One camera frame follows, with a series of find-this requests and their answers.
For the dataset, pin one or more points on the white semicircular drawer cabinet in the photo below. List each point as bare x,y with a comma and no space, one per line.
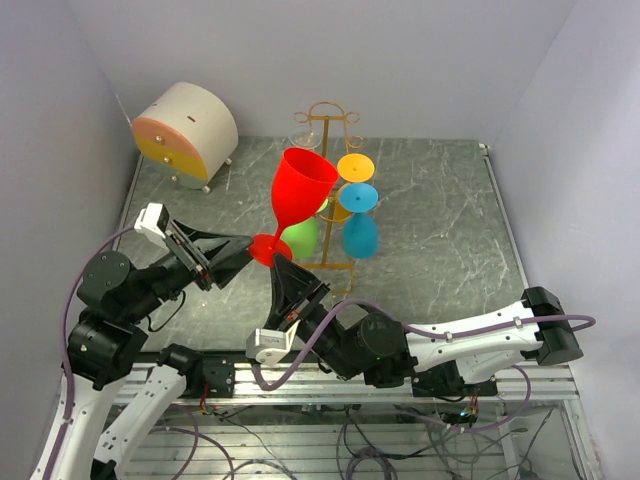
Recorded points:
187,134

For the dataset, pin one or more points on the clear wine glass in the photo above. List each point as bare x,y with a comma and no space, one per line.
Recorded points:
305,138

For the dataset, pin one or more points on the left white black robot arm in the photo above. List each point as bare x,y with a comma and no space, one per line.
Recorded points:
101,349

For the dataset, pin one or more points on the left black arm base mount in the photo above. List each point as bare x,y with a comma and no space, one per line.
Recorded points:
216,379

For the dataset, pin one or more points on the aluminium rail frame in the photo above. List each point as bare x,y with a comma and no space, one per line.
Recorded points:
308,385

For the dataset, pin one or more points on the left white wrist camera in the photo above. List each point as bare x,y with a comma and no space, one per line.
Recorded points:
152,222

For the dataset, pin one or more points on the orange plastic wine glass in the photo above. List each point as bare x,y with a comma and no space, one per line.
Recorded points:
352,168

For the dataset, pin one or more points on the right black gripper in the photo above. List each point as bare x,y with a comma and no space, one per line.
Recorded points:
293,296

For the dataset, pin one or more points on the green plastic wine glass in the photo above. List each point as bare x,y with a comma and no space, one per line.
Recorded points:
302,238

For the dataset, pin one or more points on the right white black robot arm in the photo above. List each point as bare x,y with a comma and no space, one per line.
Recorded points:
449,359

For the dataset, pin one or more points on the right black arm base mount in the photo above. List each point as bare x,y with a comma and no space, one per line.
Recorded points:
445,382

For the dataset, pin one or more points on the blue plastic wine glass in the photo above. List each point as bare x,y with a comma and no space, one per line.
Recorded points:
360,233

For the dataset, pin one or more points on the red plastic wine glass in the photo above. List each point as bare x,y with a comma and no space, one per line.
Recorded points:
303,180

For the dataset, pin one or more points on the gold wire wine glass rack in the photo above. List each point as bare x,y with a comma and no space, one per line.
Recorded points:
319,117

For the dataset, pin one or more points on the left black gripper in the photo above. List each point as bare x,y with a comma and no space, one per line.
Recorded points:
221,270

